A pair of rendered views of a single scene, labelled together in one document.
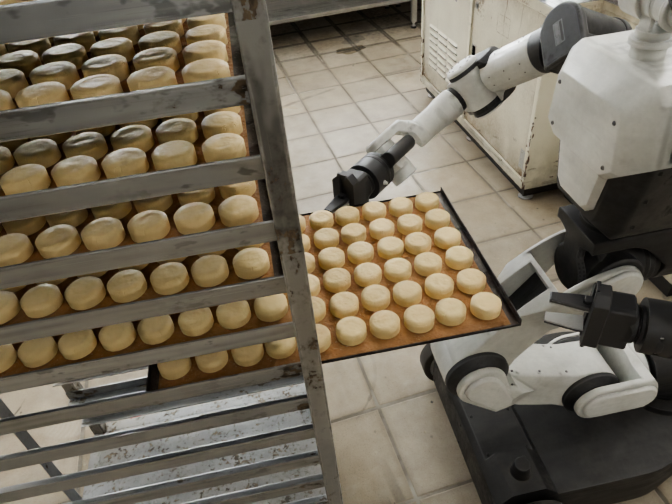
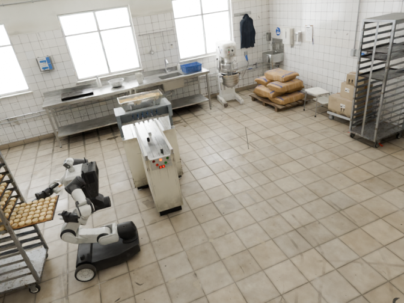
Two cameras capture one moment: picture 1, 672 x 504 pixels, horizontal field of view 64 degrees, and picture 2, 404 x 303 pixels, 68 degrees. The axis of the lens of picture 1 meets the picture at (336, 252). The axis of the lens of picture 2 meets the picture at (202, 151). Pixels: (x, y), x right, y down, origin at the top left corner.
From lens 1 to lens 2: 2.48 m
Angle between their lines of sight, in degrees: 13
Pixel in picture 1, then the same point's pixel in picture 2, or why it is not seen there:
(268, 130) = not seen: outside the picture
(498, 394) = (71, 238)
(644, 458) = (115, 253)
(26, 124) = not seen: outside the picture
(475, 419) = (80, 249)
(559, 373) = (92, 234)
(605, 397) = (103, 238)
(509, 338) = (71, 225)
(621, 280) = not seen: hidden behind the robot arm
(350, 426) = (58, 258)
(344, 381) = (61, 247)
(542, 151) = (136, 176)
